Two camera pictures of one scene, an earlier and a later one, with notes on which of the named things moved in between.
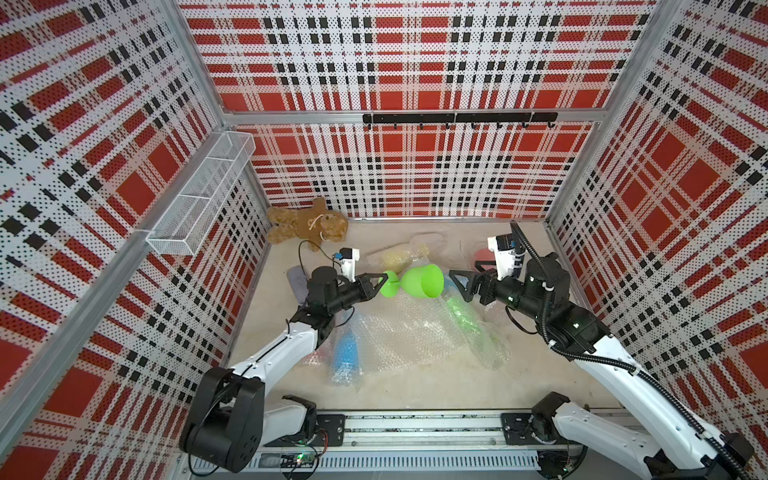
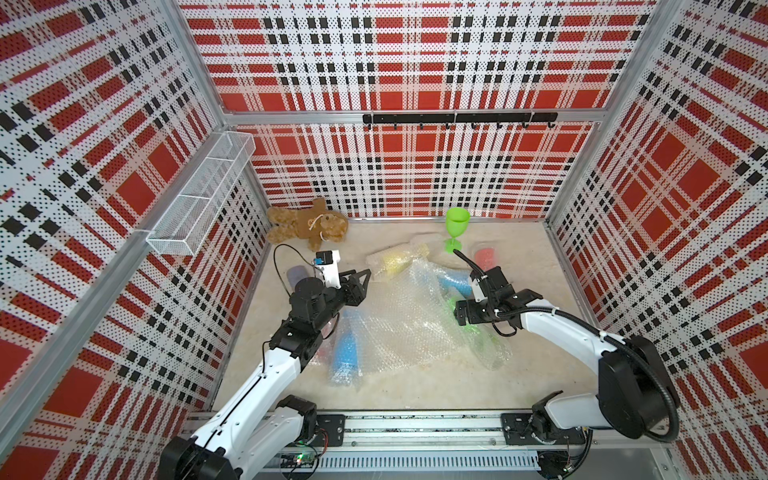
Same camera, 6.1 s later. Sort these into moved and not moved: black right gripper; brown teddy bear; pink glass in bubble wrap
Moved: black right gripper
Not moved: brown teddy bear; pink glass in bubble wrap
